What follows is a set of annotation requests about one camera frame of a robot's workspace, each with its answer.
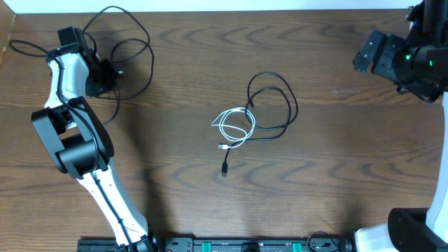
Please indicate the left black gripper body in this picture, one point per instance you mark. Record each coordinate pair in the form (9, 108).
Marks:
(103, 73)

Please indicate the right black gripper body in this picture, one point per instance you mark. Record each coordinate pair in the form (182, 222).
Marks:
(395, 59)

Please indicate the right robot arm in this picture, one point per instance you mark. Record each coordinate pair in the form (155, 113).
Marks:
(416, 64)

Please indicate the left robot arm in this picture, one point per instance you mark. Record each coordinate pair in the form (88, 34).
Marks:
(79, 145)

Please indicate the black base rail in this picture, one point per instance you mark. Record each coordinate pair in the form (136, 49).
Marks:
(319, 243)

